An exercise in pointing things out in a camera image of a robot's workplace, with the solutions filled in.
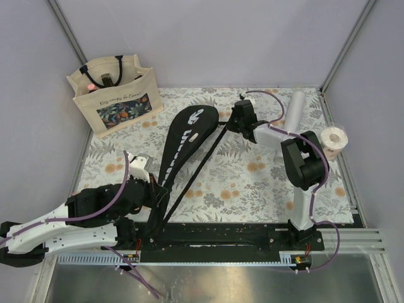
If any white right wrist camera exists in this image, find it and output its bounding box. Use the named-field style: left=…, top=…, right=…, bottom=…
left=239, top=92, right=256, bottom=105

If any aluminium frame rail front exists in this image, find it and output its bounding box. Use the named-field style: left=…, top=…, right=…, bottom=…
left=50, top=223, right=385, bottom=271

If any aluminium frame post right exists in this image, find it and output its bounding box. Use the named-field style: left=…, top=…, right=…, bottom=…
left=319, top=0, right=379, bottom=95

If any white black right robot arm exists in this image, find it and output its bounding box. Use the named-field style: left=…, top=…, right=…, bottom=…
left=227, top=92, right=330, bottom=250

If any dark bottle in tote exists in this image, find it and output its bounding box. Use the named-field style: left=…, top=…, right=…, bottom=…
left=101, top=73, right=114, bottom=88

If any aluminium frame post left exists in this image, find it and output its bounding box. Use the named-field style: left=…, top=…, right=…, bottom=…
left=45, top=0, right=87, bottom=65

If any aluminium frame post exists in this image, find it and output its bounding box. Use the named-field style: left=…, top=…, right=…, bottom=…
left=319, top=0, right=379, bottom=95
left=45, top=0, right=87, bottom=65

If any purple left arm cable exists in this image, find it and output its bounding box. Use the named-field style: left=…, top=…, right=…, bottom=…
left=0, top=150, right=160, bottom=299

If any black Crossway racket bag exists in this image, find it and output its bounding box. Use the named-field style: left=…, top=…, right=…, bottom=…
left=143, top=105, right=219, bottom=238

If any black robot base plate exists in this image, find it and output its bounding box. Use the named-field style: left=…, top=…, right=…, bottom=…
left=114, top=223, right=324, bottom=264

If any wrapped toilet paper roll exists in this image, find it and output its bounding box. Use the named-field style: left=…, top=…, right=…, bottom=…
left=319, top=126, right=348, bottom=161

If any beige floral tote bag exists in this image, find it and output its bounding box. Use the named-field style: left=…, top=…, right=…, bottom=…
left=67, top=54, right=163, bottom=138

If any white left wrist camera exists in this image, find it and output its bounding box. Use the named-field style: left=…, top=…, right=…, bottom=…
left=129, top=153, right=153, bottom=183

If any white shuttlecock tube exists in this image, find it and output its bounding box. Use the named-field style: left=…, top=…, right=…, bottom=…
left=275, top=92, right=306, bottom=165

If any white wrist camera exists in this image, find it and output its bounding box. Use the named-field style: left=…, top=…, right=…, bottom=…
left=239, top=92, right=256, bottom=105
left=129, top=153, right=153, bottom=183

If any pink capped bottle in tote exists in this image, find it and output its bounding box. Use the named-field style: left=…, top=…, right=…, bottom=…
left=87, top=83, right=97, bottom=93

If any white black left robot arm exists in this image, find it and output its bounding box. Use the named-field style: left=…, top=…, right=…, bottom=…
left=1, top=178, right=160, bottom=268

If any floral patterned table mat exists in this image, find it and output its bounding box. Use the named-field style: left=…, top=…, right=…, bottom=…
left=76, top=87, right=354, bottom=224

